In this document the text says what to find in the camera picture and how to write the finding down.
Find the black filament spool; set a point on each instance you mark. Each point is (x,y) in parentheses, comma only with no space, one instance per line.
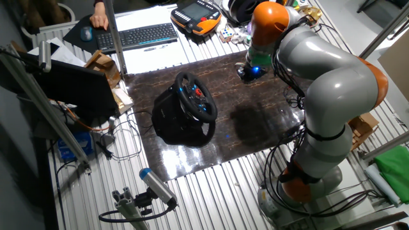
(243,9)

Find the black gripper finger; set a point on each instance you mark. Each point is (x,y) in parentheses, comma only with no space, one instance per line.
(248,81)
(241,69)

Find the green wrist adapter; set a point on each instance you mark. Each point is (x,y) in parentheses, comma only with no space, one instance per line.
(259,59)

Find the short aluminium profile stub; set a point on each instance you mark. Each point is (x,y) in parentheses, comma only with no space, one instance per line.
(128,207)

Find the silver cylindrical webcam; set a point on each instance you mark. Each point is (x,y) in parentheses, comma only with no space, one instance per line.
(44,56)

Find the yellow green button box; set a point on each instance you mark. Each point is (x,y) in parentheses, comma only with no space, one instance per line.
(296,4)

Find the black gaming steering wheel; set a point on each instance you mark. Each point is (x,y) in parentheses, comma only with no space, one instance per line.
(195,96)

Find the flat brown cardboard sheet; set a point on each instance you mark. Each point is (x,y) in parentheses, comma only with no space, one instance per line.
(396,67)

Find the blue cardboard box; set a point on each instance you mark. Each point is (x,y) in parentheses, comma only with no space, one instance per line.
(65,153)

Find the black computer keyboard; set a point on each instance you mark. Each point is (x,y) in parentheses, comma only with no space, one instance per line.
(137,36)

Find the black Logitech wheel base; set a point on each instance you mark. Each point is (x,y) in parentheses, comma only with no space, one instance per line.
(169,121)

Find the orange black teach pendant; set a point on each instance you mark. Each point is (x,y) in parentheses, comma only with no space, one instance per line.
(195,12)

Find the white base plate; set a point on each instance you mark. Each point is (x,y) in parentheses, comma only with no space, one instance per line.
(354,179)

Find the silver camera with blue cap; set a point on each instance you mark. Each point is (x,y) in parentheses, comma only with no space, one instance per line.
(156,184)

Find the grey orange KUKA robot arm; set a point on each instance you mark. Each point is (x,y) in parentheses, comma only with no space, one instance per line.
(335,86)

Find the large white paper sheet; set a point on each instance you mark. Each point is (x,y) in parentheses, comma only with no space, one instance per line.
(150,60)

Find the open cardboard box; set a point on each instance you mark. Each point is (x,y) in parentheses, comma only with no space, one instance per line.
(105,65)

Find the white round chair frame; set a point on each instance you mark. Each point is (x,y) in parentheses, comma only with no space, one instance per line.
(73,14)

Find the person's bare hand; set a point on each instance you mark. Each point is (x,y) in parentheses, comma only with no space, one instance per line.
(99,19)

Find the dark brown marble mat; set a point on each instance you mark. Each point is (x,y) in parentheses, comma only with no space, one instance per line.
(223,83)

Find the forearm in maroon sleeve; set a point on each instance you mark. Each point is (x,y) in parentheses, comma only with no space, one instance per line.
(99,2)

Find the white paper roll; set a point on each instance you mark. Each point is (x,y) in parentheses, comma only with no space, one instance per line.
(381,183)

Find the loose white paper sheets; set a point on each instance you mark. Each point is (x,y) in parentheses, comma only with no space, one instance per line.
(65,56)

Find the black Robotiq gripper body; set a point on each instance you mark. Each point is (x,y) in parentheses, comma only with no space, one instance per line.
(255,73)

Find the black mouse pad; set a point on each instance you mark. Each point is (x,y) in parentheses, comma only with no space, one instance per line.
(75,38)

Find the long aluminium frame beam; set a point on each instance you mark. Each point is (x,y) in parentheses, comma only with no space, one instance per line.
(48,111)
(386,145)
(383,32)

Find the upright aluminium frame post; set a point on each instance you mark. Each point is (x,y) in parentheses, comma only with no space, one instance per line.
(115,38)

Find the white gold packet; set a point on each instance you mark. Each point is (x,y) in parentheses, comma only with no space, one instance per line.
(123,100)

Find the black camera ball mount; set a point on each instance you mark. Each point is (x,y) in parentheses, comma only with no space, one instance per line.
(143,201)

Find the dark metal bar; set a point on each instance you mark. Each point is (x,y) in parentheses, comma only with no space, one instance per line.
(377,222)

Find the grey blue computer mouse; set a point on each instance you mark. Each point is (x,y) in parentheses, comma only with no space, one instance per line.
(86,33)

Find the green cloth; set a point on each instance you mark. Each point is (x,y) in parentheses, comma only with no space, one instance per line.
(394,169)

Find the shiny gold object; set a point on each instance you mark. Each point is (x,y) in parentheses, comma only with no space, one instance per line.
(313,13)

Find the Rubik's cube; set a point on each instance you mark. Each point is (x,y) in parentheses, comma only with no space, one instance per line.
(227,33)

